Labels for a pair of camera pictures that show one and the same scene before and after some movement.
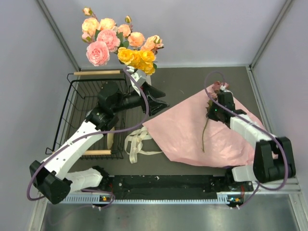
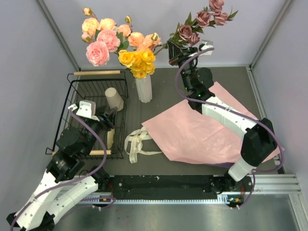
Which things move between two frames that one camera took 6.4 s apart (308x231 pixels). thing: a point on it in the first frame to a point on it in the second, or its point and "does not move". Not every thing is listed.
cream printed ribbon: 133,144 does not move
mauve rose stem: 212,96 to 189,32
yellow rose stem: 141,59 does not move
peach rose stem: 137,40 does not move
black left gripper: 154,106 to 108,124
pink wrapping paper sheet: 186,134 does not move
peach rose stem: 91,25 does not move
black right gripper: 211,116 to 176,56
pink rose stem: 97,52 does not move
